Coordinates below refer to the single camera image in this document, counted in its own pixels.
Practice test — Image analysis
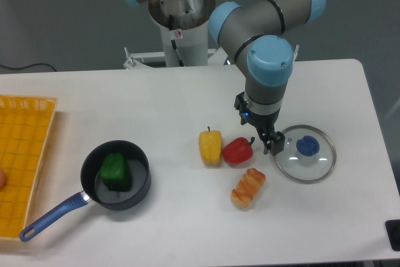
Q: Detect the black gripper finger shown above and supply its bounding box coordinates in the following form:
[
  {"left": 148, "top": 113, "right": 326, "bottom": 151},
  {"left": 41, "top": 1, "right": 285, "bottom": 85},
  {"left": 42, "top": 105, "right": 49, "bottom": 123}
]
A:
[
  {"left": 257, "top": 128, "right": 285, "bottom": 155},
  {"left": 234, "top": 92, "right": 248, "bottom": 116}
]

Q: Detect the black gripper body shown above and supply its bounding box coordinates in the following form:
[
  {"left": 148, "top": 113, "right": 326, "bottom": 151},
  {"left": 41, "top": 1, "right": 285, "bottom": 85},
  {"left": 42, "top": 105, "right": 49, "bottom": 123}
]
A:
[{"left": 239, "top": 110, "right": 279, "bottom": 134}]

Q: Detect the glass pot lid blue knob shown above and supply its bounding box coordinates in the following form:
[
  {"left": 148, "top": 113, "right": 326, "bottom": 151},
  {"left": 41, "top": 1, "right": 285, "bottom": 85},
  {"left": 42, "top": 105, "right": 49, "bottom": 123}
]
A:
[{"left": 273, "top": 124, "right": 338, "bottom": 184}]

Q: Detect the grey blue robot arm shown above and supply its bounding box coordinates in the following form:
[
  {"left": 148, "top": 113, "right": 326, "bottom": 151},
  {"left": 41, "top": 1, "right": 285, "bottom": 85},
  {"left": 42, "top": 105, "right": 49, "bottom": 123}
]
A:
[{"left": 125, "top": 0, "right": 326, "bottom": 155}]

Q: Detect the red bell pepper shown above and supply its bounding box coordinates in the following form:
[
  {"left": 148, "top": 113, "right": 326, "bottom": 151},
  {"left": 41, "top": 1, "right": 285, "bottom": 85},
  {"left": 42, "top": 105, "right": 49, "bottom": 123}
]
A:
[{"left": 222, "top": 137, "right": 255, "bottom": 164}]

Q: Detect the yellow bell pepper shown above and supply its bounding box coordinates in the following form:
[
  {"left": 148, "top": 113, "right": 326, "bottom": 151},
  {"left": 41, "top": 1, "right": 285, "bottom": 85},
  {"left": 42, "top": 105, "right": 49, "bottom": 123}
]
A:
[{"left": 199, "top": 126, "right": 223, "bottom": 166}]

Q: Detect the orange shrimp sushi toy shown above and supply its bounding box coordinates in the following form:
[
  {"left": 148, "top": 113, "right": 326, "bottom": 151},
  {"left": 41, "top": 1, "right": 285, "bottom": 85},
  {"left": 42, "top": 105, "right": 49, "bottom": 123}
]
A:
[{"left": 230, "top": 168, "right": 266, "bottom": 209}]

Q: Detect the green bell pepper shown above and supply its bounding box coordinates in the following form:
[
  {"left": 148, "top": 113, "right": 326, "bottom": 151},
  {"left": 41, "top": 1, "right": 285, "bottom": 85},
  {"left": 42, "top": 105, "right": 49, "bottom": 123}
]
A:
[{"left": 99, "top": 153, "right": 132, "bottom": 192}]

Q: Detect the black device at table edge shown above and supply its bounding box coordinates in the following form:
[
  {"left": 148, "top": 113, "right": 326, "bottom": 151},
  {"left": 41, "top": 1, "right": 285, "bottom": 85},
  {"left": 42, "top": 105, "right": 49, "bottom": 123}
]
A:
[{"left": 385, "top": 219, "right": 400, "bottom": 251}]

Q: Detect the yellow woven basket tray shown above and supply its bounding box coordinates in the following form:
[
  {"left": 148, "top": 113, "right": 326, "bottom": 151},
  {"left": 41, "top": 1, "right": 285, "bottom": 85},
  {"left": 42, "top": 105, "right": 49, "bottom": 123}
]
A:
[{"left": 1, "top": 94, "right": 58, "bottom": 240}]

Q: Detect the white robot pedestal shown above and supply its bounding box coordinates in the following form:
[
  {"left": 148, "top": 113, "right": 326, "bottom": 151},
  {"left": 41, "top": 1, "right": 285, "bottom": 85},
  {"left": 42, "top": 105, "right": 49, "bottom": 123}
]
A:
[{"left": 143, "top": 0, "right": 216, "bottom": 67}]

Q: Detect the black saucepan blue handle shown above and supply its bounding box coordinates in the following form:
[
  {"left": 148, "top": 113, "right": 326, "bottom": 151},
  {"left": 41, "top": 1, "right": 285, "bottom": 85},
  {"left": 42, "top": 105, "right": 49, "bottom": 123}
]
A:
[{"left": 19, "top": 140, "right": 151, "bottom": 242}]

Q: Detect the black floor cable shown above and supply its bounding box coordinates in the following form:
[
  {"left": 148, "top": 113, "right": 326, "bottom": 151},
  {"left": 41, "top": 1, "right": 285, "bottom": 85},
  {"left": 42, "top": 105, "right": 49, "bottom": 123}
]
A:
[{"left": 0, "top": 63, "right": 58, "bottom": 72}]

